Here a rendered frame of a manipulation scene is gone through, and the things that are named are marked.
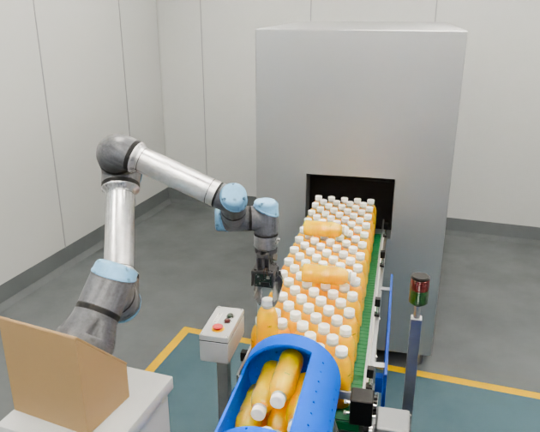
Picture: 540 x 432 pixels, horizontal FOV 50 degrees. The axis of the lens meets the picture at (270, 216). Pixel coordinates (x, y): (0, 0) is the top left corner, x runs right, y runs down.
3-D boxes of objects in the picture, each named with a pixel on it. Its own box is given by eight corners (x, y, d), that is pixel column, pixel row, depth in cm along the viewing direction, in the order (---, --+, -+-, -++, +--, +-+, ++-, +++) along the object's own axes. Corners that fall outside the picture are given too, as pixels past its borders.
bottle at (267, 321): (255, 348, 198) (255, 300, 192) (274, 345, 199) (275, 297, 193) (259, 359, 191) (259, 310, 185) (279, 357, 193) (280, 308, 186)
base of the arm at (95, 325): (41, 331, 141) (59, 293, 145) (74, 347, 154) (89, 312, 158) (93, 345, 136) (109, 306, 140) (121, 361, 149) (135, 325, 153)
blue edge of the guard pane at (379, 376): (363, 489, 212) (371, 373, 195) (375, 364, 285) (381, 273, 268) (377, 490, 211) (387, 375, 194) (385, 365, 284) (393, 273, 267)
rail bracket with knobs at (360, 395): (342, 427, 178) (343, 399, 174) (345, 411, 184) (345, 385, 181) (375, 432, 176) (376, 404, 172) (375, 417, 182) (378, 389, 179)
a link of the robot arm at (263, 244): (257, 229, 183) (282, 231, 181) (257, 242, 184) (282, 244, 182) (251, 237, 176) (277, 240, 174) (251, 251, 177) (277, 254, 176)
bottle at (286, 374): (299, 372, 168) (287, 413, 151) (277, 363, 169) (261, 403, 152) (307, 353, 165) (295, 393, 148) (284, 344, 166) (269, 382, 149)
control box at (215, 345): (200, 360, 193) (198, 333, 190) (218, 329, 212) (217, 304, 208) (228, 364, 191) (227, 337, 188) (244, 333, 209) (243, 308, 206)
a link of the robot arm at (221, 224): (213, 197, 170) (251, 196, 171) (215, 212, 180) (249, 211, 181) (214, 222, 167) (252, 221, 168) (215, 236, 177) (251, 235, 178)
